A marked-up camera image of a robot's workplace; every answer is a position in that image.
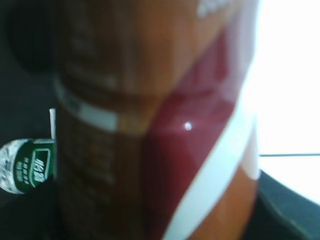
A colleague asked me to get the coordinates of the clear water bottle green label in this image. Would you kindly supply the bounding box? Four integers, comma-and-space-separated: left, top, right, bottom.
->
0, 138, 56, 194

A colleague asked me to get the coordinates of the brown coffee drink bottle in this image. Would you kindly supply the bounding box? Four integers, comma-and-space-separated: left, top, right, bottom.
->
52, 0, 260, 240

